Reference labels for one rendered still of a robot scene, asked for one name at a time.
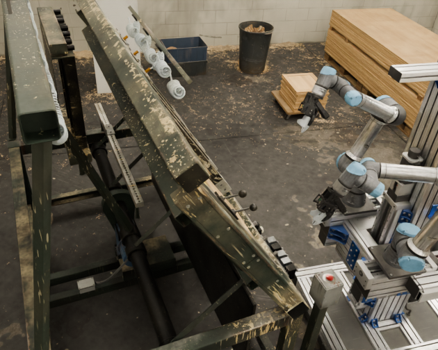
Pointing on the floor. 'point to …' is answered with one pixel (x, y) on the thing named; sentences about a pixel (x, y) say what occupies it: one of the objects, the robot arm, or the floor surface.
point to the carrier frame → (153, 264)
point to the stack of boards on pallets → (382, 54)
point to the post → (315, 321)
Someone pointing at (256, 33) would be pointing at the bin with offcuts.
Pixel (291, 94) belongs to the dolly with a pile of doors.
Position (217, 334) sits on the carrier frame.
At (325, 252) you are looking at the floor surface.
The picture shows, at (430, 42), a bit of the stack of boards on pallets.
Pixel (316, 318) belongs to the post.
